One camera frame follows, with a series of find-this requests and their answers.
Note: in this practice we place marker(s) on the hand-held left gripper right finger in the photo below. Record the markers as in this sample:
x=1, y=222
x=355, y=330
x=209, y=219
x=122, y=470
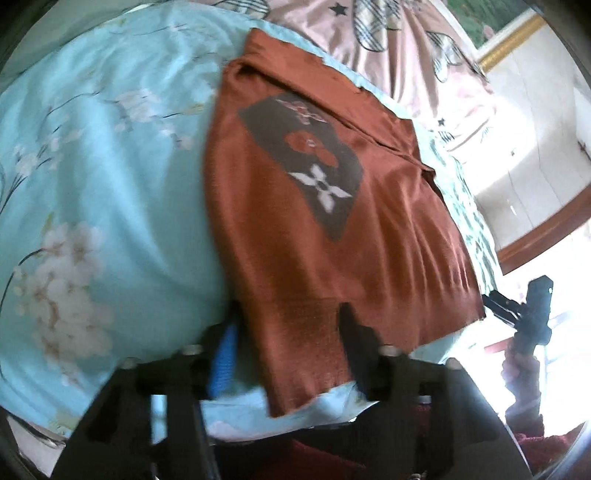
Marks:
x=365, y=364

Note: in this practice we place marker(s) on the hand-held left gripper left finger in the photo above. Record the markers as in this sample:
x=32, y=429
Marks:
x=222, y=364

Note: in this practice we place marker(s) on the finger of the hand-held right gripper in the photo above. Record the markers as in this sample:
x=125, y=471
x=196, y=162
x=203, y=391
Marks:
x=501, y=308

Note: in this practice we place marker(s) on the rust brown printed shirt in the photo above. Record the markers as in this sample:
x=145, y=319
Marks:
x=323, y=221

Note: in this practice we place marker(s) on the person's right hand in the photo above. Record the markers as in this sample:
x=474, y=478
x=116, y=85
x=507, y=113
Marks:
x=521, y=374

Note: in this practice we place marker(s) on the brown wooden trim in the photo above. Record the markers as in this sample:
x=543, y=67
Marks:
x=540, y=247

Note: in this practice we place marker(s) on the light blue floral bedsheet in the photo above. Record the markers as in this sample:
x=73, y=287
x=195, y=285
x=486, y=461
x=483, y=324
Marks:
x=111, y=184

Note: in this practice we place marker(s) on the gold framed wall picture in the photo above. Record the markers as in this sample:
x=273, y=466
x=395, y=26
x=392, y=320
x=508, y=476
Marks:
x=503, y=41

